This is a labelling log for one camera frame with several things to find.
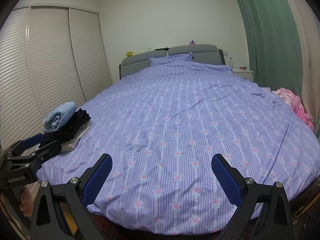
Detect light blue padded pants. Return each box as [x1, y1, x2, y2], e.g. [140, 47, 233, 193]
[42, 102, 77, 133]

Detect left hand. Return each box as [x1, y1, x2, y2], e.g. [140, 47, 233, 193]
[19, 186, 33, 217]

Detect black folded garment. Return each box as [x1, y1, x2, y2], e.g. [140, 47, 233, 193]
[39, 108, 91, 148]

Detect white folded garment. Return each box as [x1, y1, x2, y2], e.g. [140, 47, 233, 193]
[61, 120, 92, 152]

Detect white louvered wardrobe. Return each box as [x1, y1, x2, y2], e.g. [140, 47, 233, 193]
[1, 7, 112, 148]

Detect pink blanket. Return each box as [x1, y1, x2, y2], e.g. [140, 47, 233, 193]
[272, 88, 315, 132]

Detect purple floral striped duvet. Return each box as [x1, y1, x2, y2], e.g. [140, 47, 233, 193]
[37, 61, 319, 235]

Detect yellow toy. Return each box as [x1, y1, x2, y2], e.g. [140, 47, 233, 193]
[125, 51, 133, 57]

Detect white nightstand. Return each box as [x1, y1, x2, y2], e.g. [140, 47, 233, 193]
[232, 68, 254, 82]

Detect clear water bottle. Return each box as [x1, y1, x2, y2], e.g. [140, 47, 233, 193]
[229, 57, 233, 68]

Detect grey upholstered headboard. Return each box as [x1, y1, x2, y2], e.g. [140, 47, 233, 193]
[119, 44, 226, 79]

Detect purple floral pillow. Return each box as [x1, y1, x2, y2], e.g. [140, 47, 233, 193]
[149, 52, 193, 67]

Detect green curtain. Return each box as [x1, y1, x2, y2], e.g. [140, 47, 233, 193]
[237, 0, 303, 95]

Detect beige curtain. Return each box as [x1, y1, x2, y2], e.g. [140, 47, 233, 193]
[287, 0, 319, 132]

